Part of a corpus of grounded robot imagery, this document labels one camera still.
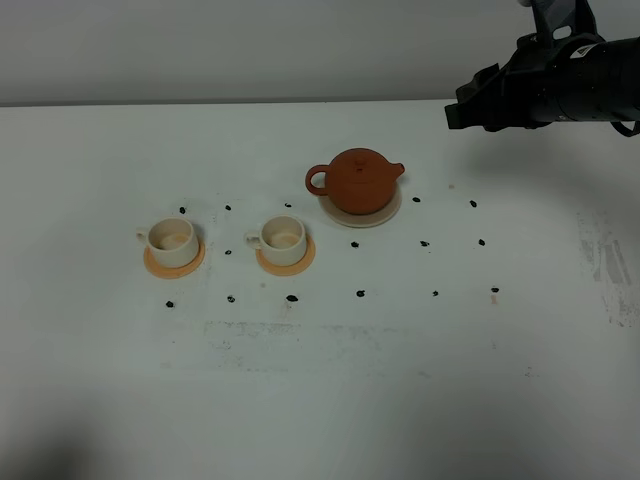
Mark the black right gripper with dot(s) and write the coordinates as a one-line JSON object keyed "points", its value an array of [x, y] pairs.
{"points": [[538, 86]]}

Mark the brown clay teapot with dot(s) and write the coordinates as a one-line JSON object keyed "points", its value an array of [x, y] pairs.
{"points": [[358, 181]]}

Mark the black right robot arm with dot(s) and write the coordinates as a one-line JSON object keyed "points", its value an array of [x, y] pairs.
{"points": [[621, 86]]}

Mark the beige teapot coaster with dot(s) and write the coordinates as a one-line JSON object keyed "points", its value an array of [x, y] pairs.
{"points": [[363, 221]]}

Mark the right white teacup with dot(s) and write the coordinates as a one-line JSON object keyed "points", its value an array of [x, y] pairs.
{"points": [[281, 240]]}

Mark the white teacup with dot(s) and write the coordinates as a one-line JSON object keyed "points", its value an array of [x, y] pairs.
{"points": [[281, 240], [172, 242]]}

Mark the left white teacup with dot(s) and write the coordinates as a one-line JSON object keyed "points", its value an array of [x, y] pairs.
{"points": [[172, 242]]}

